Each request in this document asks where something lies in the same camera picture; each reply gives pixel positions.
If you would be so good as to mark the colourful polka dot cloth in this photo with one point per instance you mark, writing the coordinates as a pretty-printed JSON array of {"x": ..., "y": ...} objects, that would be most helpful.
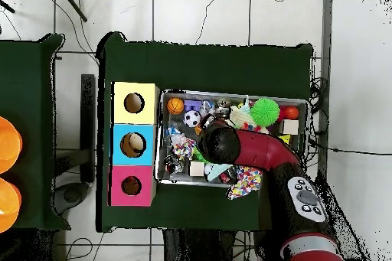
[
  {"x": 182, "y": 148},
  {"x": 245, "y": 181}
]

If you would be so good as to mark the orange basketball toy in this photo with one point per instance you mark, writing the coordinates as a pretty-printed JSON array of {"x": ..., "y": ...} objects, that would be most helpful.
[{"x": 176, "y": 105}]

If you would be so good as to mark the cream yellow cloth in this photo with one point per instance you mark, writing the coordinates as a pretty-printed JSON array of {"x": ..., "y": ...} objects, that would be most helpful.
[{"x": 242, "y": 117}]

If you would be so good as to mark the mint green waffle cloth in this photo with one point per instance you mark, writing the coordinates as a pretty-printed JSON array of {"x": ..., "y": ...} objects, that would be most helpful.
[{"x": 217, "y": 172}]

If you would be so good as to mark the green spiky ball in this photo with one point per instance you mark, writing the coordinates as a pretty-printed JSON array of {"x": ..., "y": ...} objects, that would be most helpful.
[{"x": 265, "y": 111}]

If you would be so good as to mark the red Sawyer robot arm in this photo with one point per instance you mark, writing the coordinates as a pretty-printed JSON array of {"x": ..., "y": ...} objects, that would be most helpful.
[{"x": 263, "y": 151}]

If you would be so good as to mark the wooden box with three holes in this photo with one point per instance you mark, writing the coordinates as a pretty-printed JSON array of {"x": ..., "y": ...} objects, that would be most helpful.
[{"x": 150, "y": 163}]

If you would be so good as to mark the clear mesh bin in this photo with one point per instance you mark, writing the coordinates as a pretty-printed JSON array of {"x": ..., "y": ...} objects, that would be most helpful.
[{"x": 163, "y": 175}]

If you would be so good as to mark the black and white soccer ball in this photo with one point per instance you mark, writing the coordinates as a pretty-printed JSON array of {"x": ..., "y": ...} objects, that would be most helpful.
[{"x": 192, "y": 118}]

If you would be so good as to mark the plain wooden block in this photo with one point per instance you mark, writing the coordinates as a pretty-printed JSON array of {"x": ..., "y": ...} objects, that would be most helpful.
[
  {"x": 290, "y": 127},
  {"x": 197, "y": 168}
]

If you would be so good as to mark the dark green table cloth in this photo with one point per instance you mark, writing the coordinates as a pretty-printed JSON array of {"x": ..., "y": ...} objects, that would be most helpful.
[{"x": 202, "y": 65}]

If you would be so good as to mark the small orange ball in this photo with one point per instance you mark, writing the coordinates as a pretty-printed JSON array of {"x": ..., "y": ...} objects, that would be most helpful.
[{"x": 290, "y": 112}]

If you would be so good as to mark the black upright panel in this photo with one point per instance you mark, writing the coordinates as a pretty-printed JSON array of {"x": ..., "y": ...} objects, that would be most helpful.
[{"x": 88, "y": 126}]

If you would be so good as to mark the grey floor stand base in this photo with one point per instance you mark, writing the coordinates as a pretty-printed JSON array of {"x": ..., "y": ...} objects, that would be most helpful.
[{"x": 72, "y": 197}]

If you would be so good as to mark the dark green covered side table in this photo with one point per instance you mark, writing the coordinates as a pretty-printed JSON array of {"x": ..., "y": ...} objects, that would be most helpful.
[{"x": 30, "y": 89}]

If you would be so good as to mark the black rod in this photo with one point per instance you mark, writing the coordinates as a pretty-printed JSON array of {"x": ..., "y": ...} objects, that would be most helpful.
[
  {"x": 6, "y": 6},
  {"x": 72, "y": 4}
]

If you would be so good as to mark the orange round bowl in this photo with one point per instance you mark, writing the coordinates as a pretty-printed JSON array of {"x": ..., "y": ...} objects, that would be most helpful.
[
  {"x": 7, "y": 144},
  {"x": 7, "y": 206}
]

